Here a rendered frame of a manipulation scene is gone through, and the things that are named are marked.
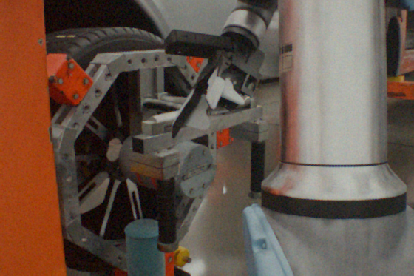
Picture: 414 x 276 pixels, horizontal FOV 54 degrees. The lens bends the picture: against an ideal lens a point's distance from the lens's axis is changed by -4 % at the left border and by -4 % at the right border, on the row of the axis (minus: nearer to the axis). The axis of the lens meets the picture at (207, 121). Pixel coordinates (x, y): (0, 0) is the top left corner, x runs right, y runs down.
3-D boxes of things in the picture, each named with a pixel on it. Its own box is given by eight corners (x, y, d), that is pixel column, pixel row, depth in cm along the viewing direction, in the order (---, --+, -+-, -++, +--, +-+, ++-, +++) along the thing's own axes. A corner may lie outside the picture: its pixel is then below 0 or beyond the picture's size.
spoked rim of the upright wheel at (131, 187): (144, 61, 144) (2, 48, 104) (197, 64, 130) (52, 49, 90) (134, 205, 149) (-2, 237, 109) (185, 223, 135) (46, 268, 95)
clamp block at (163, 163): (147, 165, 87) (146, 140, 86) (180, 174, 82) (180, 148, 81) (129, 172, 84) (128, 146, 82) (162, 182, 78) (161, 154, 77)
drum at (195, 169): (154, 173, 118) (153, 124, 115) (216, 191, 106) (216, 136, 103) (116, 188, 107) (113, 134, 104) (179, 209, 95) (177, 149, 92)
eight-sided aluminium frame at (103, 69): (200, 215, 138) (200, 46, 126) (216, 221, 134) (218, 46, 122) (58, 291, 96) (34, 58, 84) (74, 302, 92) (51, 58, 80)
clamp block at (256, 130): (239, 133, 114) (239, 114, 113) (268, 138, 108) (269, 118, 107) (228, 137, 110) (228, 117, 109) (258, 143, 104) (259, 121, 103)
